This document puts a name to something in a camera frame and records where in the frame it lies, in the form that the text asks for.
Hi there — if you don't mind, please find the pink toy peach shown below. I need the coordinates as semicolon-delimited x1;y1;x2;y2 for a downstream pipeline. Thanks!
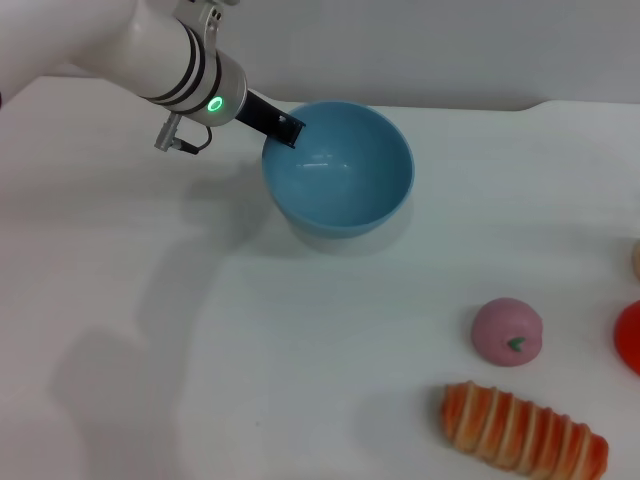
471;297;545;369

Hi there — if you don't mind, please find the red round toy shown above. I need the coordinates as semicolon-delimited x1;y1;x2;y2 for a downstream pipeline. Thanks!
613;299;640;376

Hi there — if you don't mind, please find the blue bowl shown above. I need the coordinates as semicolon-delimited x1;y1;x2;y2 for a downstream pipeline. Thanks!
261;99;416;240

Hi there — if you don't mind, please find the orange striped toy bread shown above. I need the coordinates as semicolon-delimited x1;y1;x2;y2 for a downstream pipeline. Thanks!
439;380;611;476

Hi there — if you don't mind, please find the left wrist connector cable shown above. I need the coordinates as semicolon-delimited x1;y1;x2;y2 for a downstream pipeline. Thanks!
153;110;213;154

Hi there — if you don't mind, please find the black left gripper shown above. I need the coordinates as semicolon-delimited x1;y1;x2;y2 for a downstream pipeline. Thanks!
233;89;307;150

